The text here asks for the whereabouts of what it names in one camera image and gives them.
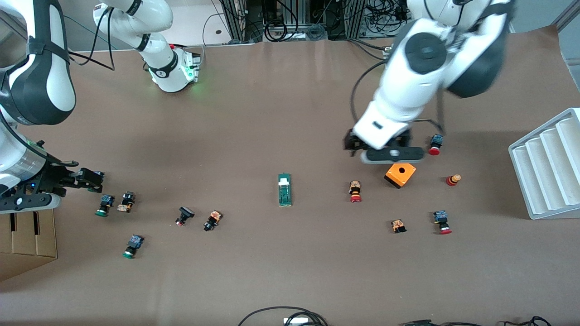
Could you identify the aluminium profile post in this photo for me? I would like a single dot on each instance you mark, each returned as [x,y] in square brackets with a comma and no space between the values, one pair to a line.
[238,20]
[353,18]

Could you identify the white stepped plastic tray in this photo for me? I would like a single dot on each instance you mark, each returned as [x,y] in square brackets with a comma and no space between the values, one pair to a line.
[543,167]

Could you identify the red emergency button orange block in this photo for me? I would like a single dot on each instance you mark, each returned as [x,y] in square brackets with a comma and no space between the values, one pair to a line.
[355,191]

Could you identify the black button orange contact block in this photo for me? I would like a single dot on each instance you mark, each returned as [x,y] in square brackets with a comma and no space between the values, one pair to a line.
[212,220]
[126,202]

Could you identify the orange button enclosure box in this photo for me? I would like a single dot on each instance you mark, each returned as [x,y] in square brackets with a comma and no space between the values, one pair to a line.
[398,176]

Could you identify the red push button blue block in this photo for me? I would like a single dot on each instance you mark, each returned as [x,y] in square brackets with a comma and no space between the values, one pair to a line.
[442,222]
[436,145]

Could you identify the black square red button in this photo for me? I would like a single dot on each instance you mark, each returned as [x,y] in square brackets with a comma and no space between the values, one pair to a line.
[184,214]

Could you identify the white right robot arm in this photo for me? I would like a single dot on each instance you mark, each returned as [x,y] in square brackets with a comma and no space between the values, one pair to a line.
[172,72]

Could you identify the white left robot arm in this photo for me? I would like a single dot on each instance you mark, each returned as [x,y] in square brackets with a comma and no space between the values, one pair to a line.
[408,90]

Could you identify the white adapter block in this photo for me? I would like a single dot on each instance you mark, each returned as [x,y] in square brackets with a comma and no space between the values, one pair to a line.
[297,321]

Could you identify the red yellow knob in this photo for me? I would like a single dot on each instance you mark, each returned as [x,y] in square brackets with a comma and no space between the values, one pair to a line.
[453,179]

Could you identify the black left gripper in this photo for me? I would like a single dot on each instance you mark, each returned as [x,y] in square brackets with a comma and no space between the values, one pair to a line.
[351,141]

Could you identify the small orange contact block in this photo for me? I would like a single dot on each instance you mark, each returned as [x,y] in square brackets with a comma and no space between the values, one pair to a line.
[398,225]

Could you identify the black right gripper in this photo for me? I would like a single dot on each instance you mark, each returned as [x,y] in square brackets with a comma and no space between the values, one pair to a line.
[55,179]

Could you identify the brown cardboard box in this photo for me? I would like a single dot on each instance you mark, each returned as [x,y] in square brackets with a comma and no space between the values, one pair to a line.
[27,244]

